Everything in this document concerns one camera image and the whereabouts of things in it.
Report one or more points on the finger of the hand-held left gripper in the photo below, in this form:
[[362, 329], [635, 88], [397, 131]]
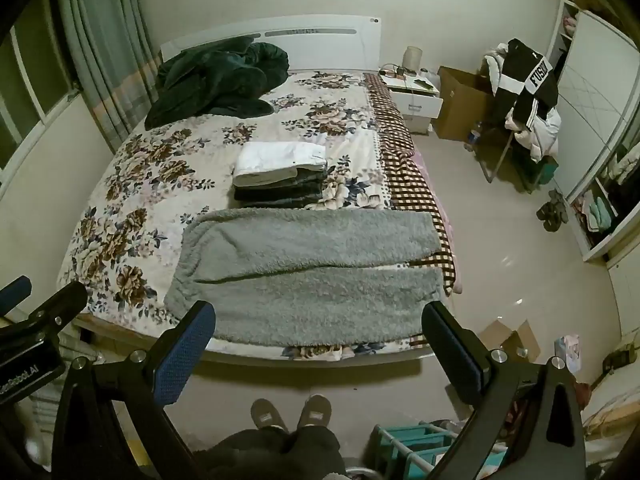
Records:
[[62, 305], [15, 292]]

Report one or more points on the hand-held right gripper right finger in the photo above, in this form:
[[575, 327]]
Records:
[[452, 355]]

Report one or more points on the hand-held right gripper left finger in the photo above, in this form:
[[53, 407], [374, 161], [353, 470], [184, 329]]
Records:
[[182, 355]]

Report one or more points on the grey fleece pants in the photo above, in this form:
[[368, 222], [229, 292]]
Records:
[[310, 280]]

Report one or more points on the black folded pants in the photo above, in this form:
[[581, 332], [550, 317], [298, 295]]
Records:
[[280, 197]]

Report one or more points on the dark grey folded pants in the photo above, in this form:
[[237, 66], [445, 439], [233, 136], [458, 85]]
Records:
[[300, 182]]

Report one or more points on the white folded pants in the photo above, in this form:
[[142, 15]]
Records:
[[280, 157]]

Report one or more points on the flat cardboard piece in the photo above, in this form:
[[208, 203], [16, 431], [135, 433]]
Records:
[[520, 345]]

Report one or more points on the teal plastic basket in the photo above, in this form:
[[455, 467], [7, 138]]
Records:
[[415, 447]]

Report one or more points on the person's left slipper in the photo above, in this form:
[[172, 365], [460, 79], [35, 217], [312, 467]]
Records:
[[267, 415]]

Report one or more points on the person's slipper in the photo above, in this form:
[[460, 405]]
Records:
[[267, 415], [315, 410]]

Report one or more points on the tissue pack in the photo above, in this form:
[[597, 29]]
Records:
[[567, 352]]

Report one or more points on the person's legs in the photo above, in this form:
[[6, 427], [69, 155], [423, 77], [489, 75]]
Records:
[[280, 452]]

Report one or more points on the person's right slipper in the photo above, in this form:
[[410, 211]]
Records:
[[315, 410]]

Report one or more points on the bed with floral sheet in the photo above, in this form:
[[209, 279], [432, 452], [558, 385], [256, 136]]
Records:
[[165, 165]]

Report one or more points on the pair of dark slippers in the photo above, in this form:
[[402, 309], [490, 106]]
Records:
[[552, 210]]

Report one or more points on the metal chair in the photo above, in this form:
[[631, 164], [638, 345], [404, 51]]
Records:
[[492, 160]]

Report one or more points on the brown checkered blanket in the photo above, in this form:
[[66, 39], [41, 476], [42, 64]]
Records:
[[400, 160]]

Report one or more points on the window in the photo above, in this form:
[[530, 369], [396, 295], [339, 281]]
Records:
[[30, 85]]

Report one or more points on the plastic water bottle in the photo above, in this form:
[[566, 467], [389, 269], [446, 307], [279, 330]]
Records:
[[474, 137]]

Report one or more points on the white puffy jacket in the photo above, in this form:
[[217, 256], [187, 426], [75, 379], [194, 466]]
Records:
[[545, 135]]

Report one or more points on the cardboard box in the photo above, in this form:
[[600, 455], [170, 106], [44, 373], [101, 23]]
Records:
[[462, 105]]

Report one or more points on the white nightstand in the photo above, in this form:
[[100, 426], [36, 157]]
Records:
[[422, 105]]

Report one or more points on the green curtain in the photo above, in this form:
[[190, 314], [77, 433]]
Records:
[[110, 45]]

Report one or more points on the dark green blanket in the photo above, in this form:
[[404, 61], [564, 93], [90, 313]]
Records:
[[215, 82]]

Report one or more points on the black and white jacket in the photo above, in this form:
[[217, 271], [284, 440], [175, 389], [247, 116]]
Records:
[[530, 85]]

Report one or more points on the white wardrobe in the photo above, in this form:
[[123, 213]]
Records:
[[590, 110]]

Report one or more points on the white table lamp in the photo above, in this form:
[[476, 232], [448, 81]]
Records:
[[413, 59]]

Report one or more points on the white headboard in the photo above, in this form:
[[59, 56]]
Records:
[[320, 45]]

